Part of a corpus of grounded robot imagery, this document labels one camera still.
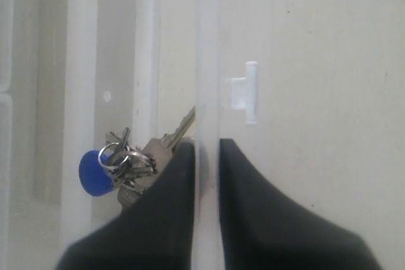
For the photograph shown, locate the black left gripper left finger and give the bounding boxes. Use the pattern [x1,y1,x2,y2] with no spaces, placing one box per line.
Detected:
[56,142,195,270]

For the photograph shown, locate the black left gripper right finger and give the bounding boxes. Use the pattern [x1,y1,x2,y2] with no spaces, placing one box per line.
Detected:
[220,139,380,269]

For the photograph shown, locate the bunch of keys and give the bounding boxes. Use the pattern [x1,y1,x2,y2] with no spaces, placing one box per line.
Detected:
[78,107,196,210]

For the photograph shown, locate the clear plastic storage box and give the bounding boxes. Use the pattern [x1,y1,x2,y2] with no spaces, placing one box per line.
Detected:
[97,0,274,269]

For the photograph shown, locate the white plastic drawer cabinet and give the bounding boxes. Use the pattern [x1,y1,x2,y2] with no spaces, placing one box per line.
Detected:
[1,0,159,269]

